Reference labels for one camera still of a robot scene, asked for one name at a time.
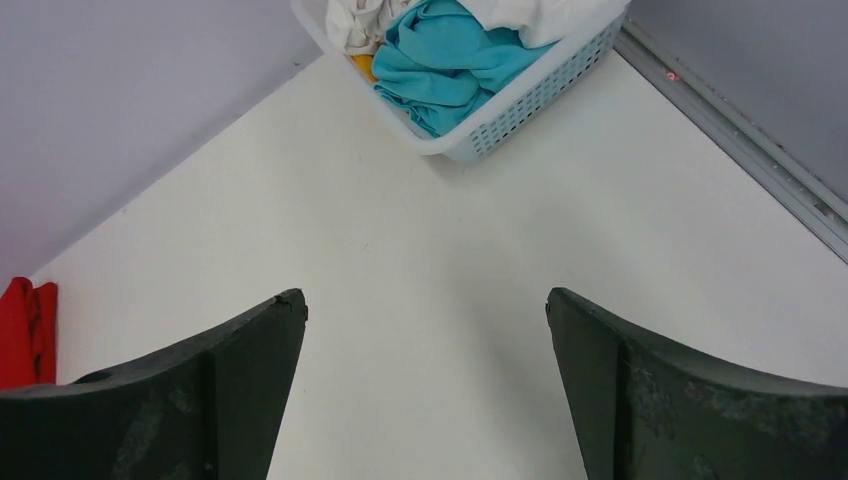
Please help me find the white t shirt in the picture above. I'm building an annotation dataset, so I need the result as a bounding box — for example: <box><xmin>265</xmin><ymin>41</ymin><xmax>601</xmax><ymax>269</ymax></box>
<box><xmin>325</xmin><ymin>0</ymin><xmax>607</xmax><ymax>55</ymax></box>

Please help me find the aluminium frame rail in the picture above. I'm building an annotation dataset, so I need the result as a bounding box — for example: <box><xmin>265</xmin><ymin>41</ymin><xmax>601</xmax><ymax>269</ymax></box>
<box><xmin>615</xmin><ymin>16</ymin><xmax>847</xmax><ymax>261</ymax></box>

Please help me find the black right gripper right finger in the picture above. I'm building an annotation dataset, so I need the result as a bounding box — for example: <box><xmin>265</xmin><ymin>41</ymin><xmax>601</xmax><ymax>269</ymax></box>
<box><xmin>546</xmin><ymin>287</ymin><xmax>847</xmax><ymax>479</ymax></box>

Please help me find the yellow t shirt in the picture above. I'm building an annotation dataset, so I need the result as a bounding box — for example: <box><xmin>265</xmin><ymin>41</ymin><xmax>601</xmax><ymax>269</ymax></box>
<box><xmin>349</xmin><ymin>54</ymin><xmax>378</xmax><ymax>85</ymax></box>

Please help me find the white plastic laundry basket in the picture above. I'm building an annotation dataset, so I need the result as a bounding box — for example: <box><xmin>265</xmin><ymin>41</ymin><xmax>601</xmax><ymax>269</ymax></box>
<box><xmin>290</xmin><ymin>1</ymin><xmax>630</xmax><ymax>165</ymax></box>

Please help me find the folded red t shirt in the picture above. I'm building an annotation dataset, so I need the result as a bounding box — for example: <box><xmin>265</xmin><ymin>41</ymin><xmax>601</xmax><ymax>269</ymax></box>
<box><xmin>1</xmin><ymin>277</ymin><xmax>58</xmax><ymax>390</ymax></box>

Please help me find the turquoise t shirt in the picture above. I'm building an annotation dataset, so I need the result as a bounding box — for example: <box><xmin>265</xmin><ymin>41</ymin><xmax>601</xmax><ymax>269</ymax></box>
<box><xmin>372</xmin><ymin>1</ymin><xmax>551</xmax><ymax>138</ymax></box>

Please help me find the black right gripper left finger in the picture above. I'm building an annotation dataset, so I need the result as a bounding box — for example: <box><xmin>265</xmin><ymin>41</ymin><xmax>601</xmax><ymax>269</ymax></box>
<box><xmin>1</xmin><ymin>289</ymin><xmax>308</xmax><ymax>479</ymax></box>

